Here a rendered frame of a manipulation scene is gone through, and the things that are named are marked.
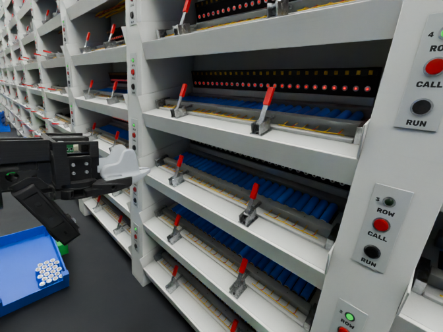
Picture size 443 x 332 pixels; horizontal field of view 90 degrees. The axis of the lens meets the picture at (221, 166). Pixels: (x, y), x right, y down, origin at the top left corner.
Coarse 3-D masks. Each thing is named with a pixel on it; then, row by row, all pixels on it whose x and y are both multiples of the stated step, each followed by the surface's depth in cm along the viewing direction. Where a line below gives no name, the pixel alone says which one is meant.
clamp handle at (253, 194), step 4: (256, 184) 48; (252, 188) 48; (256, 188) 48; (252, 192) 48; (256, 192) 48; (252, 196) 48; (252, 200) 48; (248, 204) 48; (248, 208) 48; (248, 212) 48
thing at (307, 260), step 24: (192, 144) 81; (264, 168) 62; (168, 192) 67; (192, 192) 61; (216, 192) 60; (336, 192) 50; (216, 216) 53; (240, 240) 50; (264, 240) 44; (288, 240) 43; (288, 264) 42; (312, 264) 38
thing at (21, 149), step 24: (0, 144) 25; (24, 144) 26; (48, 144) 28; (72, 144) 28; (96, 144) 30; (0, 168) 26; (24, 168) 27; (48, 168) 29; (72, 168) 30; (96, 168) 32; (0, 192) 24; (48, 192) 30; (72, 192) 30
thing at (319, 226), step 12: (168, 168) 73; (180, 168) 71; (192, 168) 68; (204, 180) 64; (216, 180) 61; (228, 192) 59; (240, 192) 55; (264, 204) 51; (276, 204) 49; (288, 216) 47; (300, 216) 45; (312, 228) 44; (324, 228) 42
